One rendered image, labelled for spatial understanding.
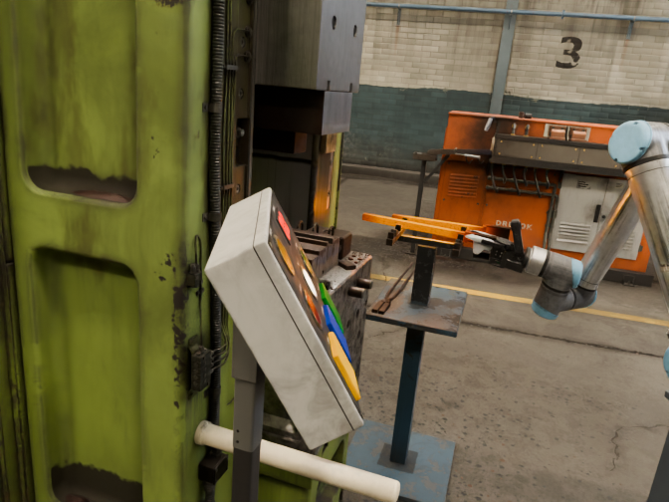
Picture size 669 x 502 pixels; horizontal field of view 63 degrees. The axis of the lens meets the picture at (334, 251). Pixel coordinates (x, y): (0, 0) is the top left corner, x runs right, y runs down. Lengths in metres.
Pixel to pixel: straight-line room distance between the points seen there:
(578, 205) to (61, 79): 4.35
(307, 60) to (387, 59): 7.88
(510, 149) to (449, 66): 4.35
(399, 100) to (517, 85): 1.77
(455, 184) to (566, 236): 1.04
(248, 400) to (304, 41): 0.72
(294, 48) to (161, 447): 0.89
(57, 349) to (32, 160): 0.44
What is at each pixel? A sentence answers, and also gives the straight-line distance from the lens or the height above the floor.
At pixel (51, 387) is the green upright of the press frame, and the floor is 0.65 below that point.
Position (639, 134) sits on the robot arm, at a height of 1.32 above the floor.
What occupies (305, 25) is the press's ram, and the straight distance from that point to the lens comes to 1.20.
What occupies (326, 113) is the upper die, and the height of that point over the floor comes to 1.32.
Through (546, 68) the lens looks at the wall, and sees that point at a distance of 8.99.
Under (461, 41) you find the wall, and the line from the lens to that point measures 8.98.
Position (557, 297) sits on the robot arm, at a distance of 1.91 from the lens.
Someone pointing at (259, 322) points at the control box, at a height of 1.10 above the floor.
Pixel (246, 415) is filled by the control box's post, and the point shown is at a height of 0.87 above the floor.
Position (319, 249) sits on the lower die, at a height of 0.99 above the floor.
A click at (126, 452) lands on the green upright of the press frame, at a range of 1.45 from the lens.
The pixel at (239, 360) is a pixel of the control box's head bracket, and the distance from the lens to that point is 0.87.
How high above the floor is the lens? 1.37
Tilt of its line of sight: 17 degrees down
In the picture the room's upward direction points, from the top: 5 degrees clockwise
